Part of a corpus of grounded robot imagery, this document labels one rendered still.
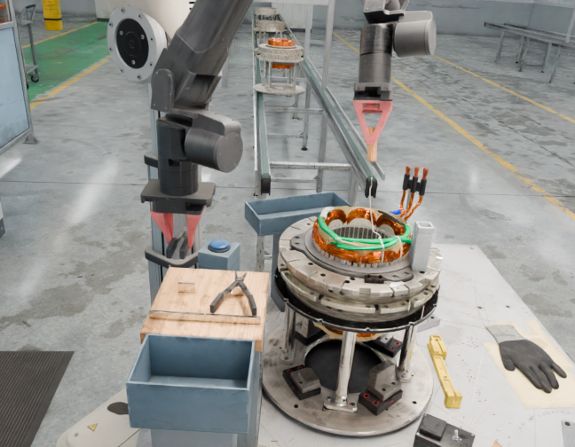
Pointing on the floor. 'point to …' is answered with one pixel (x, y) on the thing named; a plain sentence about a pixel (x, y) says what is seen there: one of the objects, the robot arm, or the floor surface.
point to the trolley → (30, 43)
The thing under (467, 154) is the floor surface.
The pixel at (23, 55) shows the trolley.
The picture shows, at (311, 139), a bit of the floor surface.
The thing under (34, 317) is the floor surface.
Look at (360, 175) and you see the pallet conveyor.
